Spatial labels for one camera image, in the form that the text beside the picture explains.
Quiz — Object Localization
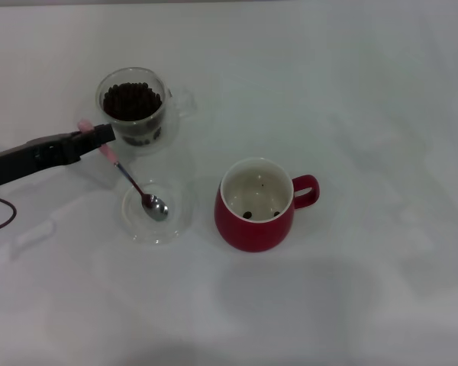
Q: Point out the clear glass saucer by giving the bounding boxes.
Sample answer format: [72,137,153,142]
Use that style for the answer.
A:
[121,178,196,246]

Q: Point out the pink handled metal spoon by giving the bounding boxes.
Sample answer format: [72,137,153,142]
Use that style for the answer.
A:
[77,119,169,223]

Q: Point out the double-wall glass cup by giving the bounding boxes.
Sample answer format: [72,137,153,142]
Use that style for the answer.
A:
[95,66,198,156]

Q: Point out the dark thin cable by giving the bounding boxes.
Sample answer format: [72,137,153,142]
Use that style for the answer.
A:
[0,191,18,236]

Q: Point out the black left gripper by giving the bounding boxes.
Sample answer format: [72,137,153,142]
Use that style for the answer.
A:
[0,122,118,192]

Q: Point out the coffee beans pile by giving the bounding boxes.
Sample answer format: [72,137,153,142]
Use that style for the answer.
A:
[102,81,163,147]

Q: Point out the red ceramic mug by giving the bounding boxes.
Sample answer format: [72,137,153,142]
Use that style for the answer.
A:
[213,156,321,254]

